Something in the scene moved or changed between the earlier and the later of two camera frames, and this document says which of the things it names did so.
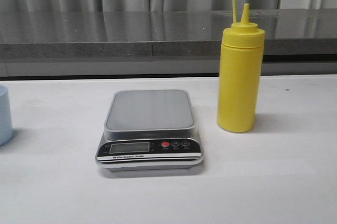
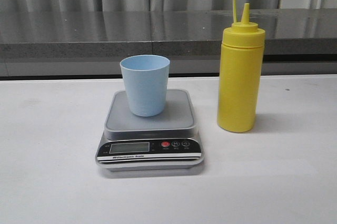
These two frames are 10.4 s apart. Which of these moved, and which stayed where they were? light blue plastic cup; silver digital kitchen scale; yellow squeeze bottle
Moved: light blue plastic cup
Stayed: yellow squeeze bottle; silver digital kitchen scale
